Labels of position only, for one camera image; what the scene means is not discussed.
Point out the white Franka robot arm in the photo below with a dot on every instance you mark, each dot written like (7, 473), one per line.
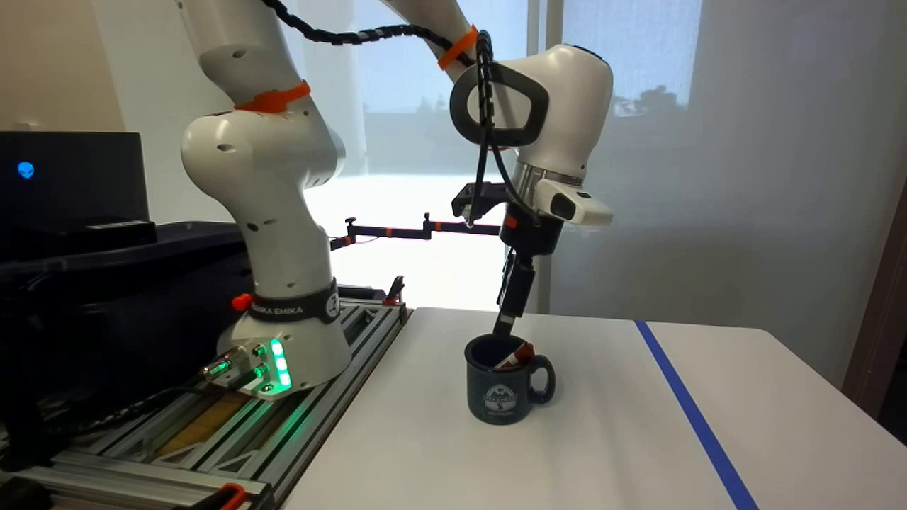
(274, 189)

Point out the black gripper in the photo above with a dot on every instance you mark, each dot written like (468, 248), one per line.
(532, 237)

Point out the black rod with orange joints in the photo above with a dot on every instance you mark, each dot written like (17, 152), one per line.
(399, 231)

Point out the blue tape strip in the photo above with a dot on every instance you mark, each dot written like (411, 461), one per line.
(695, 411)

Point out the black cabinet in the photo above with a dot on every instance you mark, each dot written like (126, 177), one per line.
(124, 312)

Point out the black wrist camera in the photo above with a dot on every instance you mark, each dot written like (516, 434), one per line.
(472, 199)

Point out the white marker with orange cap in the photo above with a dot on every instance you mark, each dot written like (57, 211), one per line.
(516, 359)

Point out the aluminium mounting frame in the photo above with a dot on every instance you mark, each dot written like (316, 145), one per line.
(312, 425)

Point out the black monitor with blue light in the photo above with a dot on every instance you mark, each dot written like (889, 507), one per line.
(87, 179)

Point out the dark green speckled mug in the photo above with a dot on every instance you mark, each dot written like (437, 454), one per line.
(501, 387)

